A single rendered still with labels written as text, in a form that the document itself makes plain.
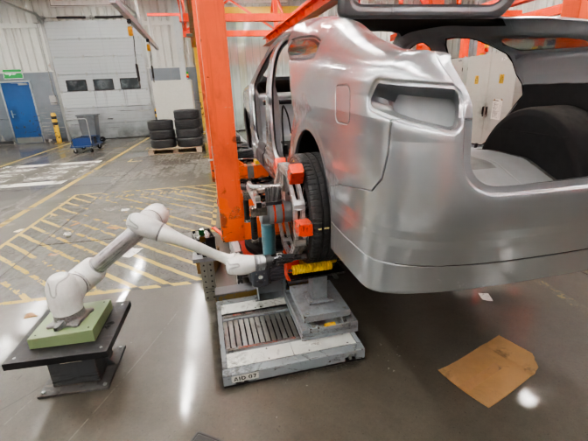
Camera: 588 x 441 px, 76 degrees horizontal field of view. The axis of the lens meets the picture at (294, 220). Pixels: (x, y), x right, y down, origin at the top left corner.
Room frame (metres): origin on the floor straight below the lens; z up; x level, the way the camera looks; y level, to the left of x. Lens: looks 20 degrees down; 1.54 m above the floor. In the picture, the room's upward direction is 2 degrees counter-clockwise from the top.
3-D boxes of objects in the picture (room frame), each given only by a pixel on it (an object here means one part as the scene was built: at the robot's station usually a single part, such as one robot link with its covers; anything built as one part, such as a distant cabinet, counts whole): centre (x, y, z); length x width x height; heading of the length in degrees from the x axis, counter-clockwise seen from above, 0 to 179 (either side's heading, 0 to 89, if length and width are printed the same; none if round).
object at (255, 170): (4.52, 0.55, 0.69); 0.52 x 0.17 x 0.35; 103
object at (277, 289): (2.43, 0.13, 0.26); 0.42 x 0.18 x 0.35; 103
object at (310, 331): (2.17, -0.14, 0.13); 0.50 x 0.36 x 0.10; 13
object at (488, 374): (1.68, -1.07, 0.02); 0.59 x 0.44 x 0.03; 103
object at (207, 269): (2.61, 0.68, 0.21); 0.10 x 0.10 x 0.42; 13
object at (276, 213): (2.12, 0.10, 0.85); 0.21 x 0.14 x 0.14; 103
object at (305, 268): (2.04, -0.10, 0.51); 0.29 x 0.06 x 0.06; 103
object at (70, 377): (1.82, 1.28, 0.15); 0.50 x 0.50 x 0.30; 8
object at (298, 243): (2.14, 0.03, 0.85); 0.54 x 0.07 x 0.54; 13
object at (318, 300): (2.17, -0.14, 0.32); 0.40 x 0.30 x 0.28; 13
